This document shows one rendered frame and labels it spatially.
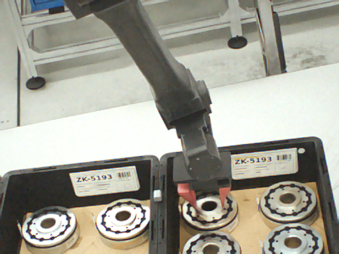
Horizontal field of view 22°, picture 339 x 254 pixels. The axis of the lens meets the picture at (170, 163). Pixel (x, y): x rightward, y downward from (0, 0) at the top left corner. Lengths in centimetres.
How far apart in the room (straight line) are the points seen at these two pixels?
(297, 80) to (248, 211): 60
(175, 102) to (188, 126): 6
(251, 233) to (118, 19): 58
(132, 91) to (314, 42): 74
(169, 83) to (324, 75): 88
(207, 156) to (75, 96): 209
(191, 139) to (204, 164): 5
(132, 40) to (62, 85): 234
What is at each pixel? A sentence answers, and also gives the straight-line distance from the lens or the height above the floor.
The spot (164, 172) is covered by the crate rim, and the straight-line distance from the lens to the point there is 159.
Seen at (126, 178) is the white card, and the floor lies 89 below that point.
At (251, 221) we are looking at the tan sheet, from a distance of 161.
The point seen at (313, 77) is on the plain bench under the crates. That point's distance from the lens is 216.
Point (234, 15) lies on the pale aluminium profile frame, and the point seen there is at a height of 14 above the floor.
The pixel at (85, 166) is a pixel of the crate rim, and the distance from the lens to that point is 164.
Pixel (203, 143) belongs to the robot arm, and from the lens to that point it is 139.
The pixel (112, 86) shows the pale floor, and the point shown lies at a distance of 346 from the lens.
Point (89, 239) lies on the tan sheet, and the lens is 164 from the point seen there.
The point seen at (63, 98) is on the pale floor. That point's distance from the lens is 346.
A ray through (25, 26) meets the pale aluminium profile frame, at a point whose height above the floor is 28.
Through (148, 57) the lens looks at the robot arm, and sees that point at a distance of 125.
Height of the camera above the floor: 197
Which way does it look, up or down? 40 degrees down
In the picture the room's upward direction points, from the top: 11 degrees counter-clockwise
